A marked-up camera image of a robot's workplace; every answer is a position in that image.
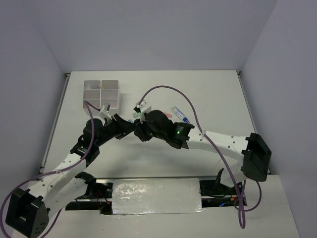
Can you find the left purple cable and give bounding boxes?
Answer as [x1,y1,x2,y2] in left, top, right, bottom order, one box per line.
[0,100,102,238]

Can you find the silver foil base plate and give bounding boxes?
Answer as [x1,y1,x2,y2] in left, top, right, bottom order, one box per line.
[112,178,203,215]

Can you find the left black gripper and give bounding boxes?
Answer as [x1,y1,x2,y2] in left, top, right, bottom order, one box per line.
[95,113,135,147]

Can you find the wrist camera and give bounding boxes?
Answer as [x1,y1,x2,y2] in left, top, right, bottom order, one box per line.
[134,100,152,123]
[99,103,111,122]

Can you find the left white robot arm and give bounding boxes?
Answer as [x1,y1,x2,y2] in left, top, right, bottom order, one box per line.
[5,115,135,238]

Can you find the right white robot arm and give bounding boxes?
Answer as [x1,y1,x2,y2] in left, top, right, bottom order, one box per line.
[134,110,272,194]

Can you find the white divided container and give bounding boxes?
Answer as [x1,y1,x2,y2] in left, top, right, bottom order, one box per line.
[101,80,121,111]
[83,80,101,108]

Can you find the clear glue bottle blue cap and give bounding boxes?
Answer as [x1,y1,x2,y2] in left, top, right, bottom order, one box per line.
[171,106,190,123]

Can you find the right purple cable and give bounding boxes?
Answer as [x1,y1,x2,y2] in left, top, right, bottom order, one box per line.
[137,85,262,229]

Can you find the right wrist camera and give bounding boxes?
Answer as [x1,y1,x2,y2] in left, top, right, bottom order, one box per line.
[134,100,152,123]

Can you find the left white divided container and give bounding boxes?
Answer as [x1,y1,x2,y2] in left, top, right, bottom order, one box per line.
[83,80,101,108]

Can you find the green correction tape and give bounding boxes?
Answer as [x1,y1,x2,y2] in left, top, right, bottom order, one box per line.
[133,113,141,119]

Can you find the right white divided container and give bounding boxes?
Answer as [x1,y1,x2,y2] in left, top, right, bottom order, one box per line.
[101,80,121,111]

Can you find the purple cable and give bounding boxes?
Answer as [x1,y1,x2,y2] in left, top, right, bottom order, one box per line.
[0,100,102,238]
[137,85,262,229]

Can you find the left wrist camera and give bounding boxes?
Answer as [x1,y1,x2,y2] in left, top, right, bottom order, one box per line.
[99,103,111,122]

